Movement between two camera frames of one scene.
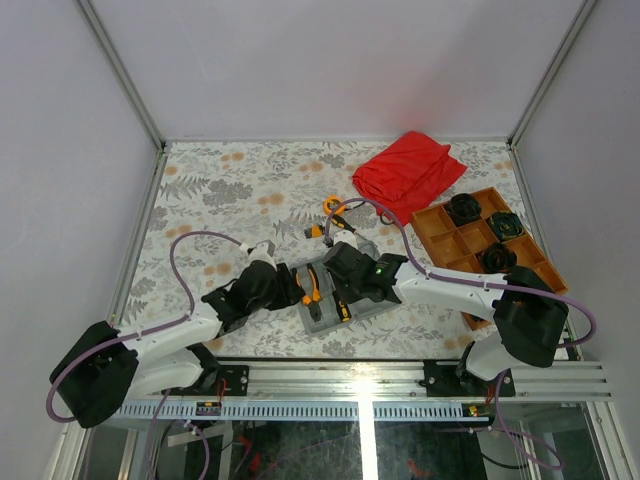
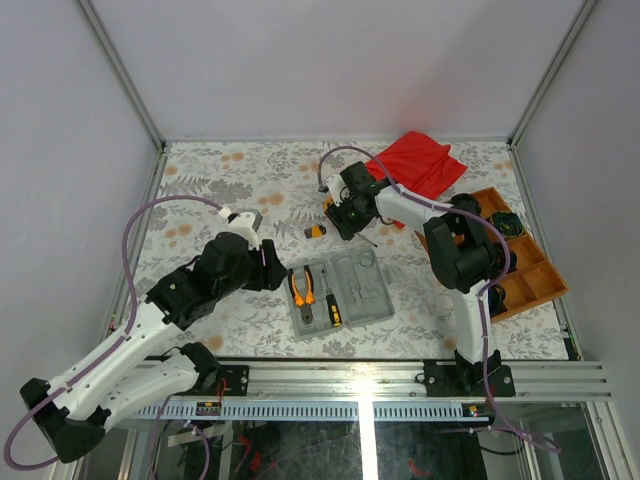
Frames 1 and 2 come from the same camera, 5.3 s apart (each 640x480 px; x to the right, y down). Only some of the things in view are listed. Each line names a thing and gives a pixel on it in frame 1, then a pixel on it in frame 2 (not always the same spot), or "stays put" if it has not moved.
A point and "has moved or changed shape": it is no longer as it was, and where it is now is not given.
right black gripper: x=345 y=294 -> x=338 y=218
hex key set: x=316 y=231 stays put
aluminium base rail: x=360 y=391 stays put
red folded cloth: x=406 y=175 stays put
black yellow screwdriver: x=344 y=310 -> x=332 y=303
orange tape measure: x=337 y=199 stays put
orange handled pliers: x=313 y=300 has moved or changed shape
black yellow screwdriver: x=340 y=222 has moved or changed shape
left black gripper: x=288 y=288 -> x=270 y=265
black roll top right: x=505 y=225 stays put
